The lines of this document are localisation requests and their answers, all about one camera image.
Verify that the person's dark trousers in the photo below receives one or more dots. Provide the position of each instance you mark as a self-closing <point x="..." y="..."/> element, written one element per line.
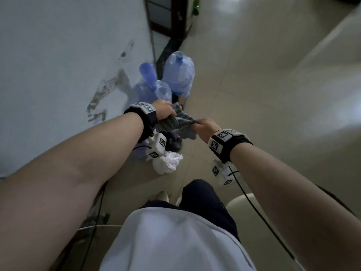
<point x="203" y="200"/>

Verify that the person's right forearm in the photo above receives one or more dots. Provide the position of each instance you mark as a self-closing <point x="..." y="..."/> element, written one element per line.
<point x="304" y="200"/>

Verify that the white plastic bag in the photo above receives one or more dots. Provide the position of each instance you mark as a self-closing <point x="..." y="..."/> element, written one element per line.
<point x="166" y="163"/>

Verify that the blue patterned cleaning cloth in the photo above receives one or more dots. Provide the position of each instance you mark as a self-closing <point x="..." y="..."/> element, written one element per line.
<point x="180" y="122"/>

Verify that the cream seat cane back chair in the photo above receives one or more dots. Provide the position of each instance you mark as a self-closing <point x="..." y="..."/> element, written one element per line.
<point x="245" y="211"/>

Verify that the person's right white shoe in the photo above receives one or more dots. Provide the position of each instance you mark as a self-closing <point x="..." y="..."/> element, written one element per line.
<point x="178" y="200"/>

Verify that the white wrist tracker box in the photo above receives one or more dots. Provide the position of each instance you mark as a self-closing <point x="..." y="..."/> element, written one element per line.
<point x="222" y="174"/>
<point x="156" y="148"/>

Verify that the person's white shoe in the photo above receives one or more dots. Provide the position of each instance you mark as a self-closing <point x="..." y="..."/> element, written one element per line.
<point x="163" y="197"/>
<point x="178" y="200"/>

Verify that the blue plastic bag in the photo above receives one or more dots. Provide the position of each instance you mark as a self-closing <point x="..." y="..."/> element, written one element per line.
<point x="179" y="73"/>
<point x="149" y="90"/>

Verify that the green potted plant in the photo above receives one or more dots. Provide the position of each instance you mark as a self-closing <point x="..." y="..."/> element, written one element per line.
<point x="195" y="5"/>

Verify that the person's right hand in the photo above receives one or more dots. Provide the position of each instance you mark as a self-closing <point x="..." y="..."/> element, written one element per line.
<point x="208" y="129"/>

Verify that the white right wrist tracker box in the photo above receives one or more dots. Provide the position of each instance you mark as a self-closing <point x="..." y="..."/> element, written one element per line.
<point x="222" y="174"/>

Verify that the black wristband with markers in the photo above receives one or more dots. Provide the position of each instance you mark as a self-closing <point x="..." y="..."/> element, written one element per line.
<point x="148" y="121"/>
<point x="234" y="146"/>

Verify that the black plastic bag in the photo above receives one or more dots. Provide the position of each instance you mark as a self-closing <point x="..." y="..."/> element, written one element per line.
<point x="175" y="143"/>

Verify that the person's left hand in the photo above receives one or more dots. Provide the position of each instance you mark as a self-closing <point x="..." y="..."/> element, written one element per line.
<point x="165" y="110"/>

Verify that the white left wrist tracker box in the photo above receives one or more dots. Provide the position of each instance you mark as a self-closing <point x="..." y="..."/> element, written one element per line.
<point x="156" y="148"/>

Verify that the person's left forearm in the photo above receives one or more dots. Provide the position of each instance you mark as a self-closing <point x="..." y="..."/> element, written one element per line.
<point x="65" y="180"/>

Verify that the black right wristband with markers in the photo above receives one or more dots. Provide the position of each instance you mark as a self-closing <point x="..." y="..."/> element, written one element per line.
<point x="234" y="146"/>

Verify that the dark red door frame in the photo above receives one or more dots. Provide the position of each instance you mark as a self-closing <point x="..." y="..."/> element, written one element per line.
<point x="180" y="14"/>

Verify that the person's left white shoe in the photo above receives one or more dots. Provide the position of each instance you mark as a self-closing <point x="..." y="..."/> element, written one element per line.
<point x="163" y="197"/>

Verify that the black left wristband with markers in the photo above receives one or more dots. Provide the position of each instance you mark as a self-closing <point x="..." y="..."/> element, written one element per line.
<point x="148" y="121"/>

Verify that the person's white shirt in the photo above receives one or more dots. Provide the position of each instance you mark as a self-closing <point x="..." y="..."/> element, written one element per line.
<point x="175" y="245"/>

